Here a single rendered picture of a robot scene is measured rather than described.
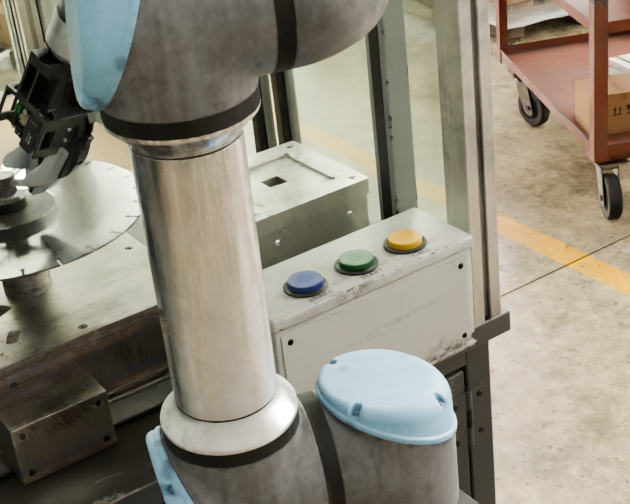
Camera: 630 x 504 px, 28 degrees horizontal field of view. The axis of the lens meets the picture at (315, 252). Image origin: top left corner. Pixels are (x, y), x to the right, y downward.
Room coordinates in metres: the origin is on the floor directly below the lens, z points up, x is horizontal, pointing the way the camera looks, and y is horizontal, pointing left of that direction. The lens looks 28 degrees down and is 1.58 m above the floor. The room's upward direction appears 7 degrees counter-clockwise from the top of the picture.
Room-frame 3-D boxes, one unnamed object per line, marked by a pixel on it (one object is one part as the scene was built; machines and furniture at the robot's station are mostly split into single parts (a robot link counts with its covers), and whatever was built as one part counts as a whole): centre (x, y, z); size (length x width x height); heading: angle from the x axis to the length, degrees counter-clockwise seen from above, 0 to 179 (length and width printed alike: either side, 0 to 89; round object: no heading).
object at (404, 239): (1.29, -0.11, 0.90); 0.04 x 0.04 x 0.02
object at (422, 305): (1.26, -0.04, 0.82); 0.28 x 0.11 x 0.15; 121
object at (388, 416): (0.90, -0.04, 0.91); 0.13 x 0.12 x 0.14; 103
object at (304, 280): (1.22, 0.01, 0.90); 0.04 x 0.04 x 0.02
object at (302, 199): (1.50, 0.04, 0.82); 0.18 x 0.18 x 0.15; 31
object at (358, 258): (1.25, -0.05, 0.90); 0.04 x 0.04 x 0.02
